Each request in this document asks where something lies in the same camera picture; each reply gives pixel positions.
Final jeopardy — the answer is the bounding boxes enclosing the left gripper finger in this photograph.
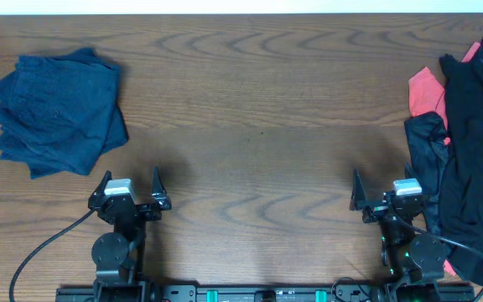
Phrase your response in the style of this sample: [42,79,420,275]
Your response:
[151,166,167,196]
[90,170,112,201]

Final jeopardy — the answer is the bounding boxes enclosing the black t-shirt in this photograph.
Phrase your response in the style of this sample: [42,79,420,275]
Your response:
[436,30,483,294]

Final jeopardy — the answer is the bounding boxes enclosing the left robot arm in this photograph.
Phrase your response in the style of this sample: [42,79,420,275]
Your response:
[88,168,172,302]

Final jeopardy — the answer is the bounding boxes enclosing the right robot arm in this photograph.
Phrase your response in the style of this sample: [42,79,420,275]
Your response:
[350,171,444,301]

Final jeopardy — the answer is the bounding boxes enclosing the folded navy blue clothes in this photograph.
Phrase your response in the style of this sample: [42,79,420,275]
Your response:
[0,48,129,179]

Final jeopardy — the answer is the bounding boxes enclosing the black patterned jersey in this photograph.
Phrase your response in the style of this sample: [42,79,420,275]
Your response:
[404,112,449,235]

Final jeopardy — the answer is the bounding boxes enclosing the red garment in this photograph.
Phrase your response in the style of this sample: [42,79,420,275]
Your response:
[408,41,482,147]

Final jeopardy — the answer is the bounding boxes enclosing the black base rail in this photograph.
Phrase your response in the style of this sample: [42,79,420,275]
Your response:
[55,284,475,302]

